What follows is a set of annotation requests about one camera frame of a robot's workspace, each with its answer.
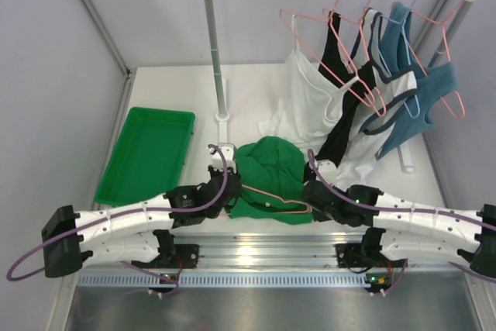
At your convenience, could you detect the white camisole top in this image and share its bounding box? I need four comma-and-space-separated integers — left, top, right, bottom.
257, 16, 357, 152

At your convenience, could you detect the white rack right foot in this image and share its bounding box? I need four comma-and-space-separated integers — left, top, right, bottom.
398, 142, 415, 174

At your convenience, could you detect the white navy-trimmed tank top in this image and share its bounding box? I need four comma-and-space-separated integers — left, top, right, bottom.
336, 8, 417, 190

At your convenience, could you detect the white rack left foot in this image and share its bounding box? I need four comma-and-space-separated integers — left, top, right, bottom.
215, 78, 231, 143

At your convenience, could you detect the white rack foot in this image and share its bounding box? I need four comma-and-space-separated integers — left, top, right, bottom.
215, 78, 231, 143
398, 142, 415, 174

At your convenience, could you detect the green plastic tray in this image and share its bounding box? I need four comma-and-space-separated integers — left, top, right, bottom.
95, 107, 195, 206

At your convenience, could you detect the aluminium mounting rail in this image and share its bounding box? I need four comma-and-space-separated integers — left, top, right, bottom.
174, 233, 362, 271

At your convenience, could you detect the pink hanger with black top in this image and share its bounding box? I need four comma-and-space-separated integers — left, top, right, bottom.
322, 0, 387, 117

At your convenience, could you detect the pink hanger with camisole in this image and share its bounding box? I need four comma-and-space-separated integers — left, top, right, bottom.
280, 0, 384, 116

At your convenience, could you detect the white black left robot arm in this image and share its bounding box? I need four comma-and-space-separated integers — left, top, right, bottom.
41, 167, 242, 278

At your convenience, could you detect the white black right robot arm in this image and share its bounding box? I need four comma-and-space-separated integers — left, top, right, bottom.
301, 180, 495, 279

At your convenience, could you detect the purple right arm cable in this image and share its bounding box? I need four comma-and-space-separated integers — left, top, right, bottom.
307, 148, 496, 284

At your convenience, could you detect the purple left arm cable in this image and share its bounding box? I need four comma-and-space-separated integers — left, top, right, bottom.
7, 144, 229, 281

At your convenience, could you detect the black tank top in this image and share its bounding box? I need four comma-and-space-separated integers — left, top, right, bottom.
315, 27, 376, 166

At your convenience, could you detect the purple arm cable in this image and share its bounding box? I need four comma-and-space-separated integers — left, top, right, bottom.
307, 148, 496, 284
7, 144, 229, 281

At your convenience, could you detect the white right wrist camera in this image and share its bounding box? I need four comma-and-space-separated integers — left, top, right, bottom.
309, 160, 337, 184

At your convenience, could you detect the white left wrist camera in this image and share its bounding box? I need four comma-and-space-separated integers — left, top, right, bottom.
208, 143, 237, 173

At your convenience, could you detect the blue hanger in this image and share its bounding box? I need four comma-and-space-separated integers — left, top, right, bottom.
382, 0, 420, 119

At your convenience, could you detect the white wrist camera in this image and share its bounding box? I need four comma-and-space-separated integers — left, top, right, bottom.
309, 160, 337, 184
208, 143, 237, 173

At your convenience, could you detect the green tank top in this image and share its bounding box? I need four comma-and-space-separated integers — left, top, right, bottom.
229, 136, 313, 226

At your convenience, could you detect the teal tank top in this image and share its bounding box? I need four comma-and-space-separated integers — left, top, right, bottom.
378, 2, 458, 158

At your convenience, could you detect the perforated grey cable duct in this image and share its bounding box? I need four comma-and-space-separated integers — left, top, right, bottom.
77, 271, 389, 288

